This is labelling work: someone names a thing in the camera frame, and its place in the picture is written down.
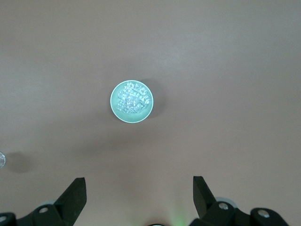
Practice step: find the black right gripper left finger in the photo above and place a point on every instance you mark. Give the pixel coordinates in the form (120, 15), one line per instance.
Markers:
(61, 209)

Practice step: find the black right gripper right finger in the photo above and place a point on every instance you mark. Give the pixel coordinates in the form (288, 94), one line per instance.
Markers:
(211, 212)

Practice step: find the clear wine glass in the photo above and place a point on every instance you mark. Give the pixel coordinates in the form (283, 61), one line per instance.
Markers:
(2, 160)

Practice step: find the pile of clear ice cubes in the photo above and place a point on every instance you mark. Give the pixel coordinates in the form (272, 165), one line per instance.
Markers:
(134, 97)

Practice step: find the green ceramic bowl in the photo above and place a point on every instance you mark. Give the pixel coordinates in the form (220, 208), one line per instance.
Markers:
(114, 106)

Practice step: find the brown table cover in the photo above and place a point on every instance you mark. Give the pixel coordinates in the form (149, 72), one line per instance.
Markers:
(211, 58)

